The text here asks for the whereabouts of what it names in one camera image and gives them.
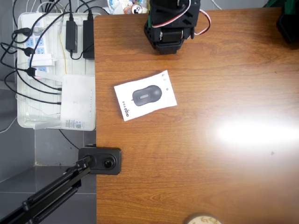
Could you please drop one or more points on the green table clamp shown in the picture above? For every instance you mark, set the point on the green table clamp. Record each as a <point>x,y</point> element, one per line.
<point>274,2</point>

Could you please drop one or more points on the drink can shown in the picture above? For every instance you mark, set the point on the drink can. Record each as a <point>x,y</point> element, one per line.
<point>137,9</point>

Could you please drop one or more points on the black power adapter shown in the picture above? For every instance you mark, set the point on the black power adapter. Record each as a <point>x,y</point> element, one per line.
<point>88,39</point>
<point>71,35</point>

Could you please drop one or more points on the white power strip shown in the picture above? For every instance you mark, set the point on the white power strip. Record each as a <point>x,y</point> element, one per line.
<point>38,44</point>

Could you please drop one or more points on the white charger plug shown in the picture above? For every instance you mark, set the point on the white charger plug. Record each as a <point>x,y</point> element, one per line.
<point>42,61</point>

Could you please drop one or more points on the black power plug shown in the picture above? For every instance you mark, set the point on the black power plug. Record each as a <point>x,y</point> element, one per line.
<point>23,32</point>
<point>30,72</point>
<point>29,51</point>

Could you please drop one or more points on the white orange mouse box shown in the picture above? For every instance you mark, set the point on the white orange mouse box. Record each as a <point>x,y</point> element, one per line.
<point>144,95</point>

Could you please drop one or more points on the crumpled plastic bag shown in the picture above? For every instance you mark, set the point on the crumpled plastic bag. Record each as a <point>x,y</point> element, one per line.
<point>116,5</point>

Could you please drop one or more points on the black clamp boom stand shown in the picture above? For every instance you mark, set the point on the black clamp boom stand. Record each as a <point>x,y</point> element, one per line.
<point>100,161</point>

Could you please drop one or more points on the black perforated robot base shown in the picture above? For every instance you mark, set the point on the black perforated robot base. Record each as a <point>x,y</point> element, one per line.
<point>289,25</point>

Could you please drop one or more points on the round wooden coaster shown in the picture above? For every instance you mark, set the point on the round wooden coaster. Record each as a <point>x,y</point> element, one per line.
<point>203,219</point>

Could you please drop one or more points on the white router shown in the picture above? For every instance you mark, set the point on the white router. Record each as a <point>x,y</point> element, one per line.
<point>77,102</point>

